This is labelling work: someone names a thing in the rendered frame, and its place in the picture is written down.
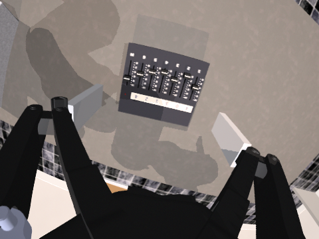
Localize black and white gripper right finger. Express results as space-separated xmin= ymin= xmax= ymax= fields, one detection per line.
xmin=195 ymin=112 xmax=306 ymax=239

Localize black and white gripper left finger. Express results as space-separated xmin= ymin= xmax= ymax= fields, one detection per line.
xmin=0 ymin=84 xmax=144 ymax=239

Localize black lighting desk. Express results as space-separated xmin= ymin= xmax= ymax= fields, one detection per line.
xmin=118 ymin=42 xmax=210 ymax=127

